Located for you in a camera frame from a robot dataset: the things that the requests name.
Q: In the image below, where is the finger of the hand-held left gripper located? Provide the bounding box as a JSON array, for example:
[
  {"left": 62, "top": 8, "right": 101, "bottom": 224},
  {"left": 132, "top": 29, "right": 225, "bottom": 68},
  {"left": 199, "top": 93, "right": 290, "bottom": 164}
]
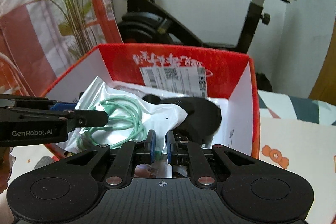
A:
[
  {"left": 0, "top": 94, "right": 77, "bottom": 112},
  {"left": 0, "top": 106, "right": 110, "bottom": 132}
]

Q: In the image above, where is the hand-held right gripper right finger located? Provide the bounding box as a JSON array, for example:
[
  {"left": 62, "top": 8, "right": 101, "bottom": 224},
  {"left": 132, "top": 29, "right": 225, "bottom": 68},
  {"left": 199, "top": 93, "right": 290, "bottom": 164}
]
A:
[{"left": 165, "top": 131, "right": 288, "bottom": 189}]

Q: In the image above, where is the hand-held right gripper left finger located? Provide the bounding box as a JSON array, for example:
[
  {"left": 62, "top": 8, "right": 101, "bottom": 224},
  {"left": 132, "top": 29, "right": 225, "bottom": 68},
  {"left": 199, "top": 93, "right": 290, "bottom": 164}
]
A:
[{"left": 34, "top": 130, "right": 157, "bottom": 189}]

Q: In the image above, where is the bagged green cable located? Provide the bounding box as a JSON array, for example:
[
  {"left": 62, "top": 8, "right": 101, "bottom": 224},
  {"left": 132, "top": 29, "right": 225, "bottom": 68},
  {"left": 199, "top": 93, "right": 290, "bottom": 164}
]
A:
[{"left": 56, "top": 76, "right": 188, "bottom": 159}]

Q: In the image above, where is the black eye mask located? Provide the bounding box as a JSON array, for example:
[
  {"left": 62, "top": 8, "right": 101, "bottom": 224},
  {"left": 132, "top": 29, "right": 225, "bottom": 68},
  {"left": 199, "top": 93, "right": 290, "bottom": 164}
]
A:
[{"left": 142, "top": 94, "right": 222, "bottom": 145}]

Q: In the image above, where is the red strawberry print cardboard box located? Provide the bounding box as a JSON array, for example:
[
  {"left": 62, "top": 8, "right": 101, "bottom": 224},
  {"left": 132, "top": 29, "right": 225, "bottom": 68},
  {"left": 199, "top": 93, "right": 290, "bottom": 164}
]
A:
[{"left": 39, "top": 43, "right": 262, "bottom": 161}]

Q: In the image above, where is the grey knitted cloth roll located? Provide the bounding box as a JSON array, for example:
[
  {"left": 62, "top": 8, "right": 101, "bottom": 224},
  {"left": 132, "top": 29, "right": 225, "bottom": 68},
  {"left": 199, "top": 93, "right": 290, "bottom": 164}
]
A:
[{"left": 34, "top": 156, "right": 54, "bottom": 170}]

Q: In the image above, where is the pink plant print backdrop cloth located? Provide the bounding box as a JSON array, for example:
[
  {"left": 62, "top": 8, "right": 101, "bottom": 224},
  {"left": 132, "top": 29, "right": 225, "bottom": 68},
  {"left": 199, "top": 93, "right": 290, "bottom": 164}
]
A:
[{"left": 0, "top": 0, "right": 124, "bottom": 98}]

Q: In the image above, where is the black exercise bike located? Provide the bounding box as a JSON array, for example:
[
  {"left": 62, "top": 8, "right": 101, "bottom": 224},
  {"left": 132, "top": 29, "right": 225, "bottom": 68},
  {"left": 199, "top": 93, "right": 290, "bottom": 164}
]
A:
[{"left": 101, "top": 0, "right": 298, "bottom": 54}]

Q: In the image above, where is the white cartoon print blanket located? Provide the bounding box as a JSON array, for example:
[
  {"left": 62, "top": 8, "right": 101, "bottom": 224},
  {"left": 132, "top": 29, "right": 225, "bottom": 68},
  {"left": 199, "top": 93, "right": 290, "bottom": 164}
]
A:
[{"left": 10, "top": 90, "right": 336, "bottom": 224}]

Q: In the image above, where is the wooden door frame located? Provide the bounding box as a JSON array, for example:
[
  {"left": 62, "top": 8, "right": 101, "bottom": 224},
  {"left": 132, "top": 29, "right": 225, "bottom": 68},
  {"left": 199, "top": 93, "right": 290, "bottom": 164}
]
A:
[{"left": 308, "top": 17, "right": 336, "bottom": 104}]

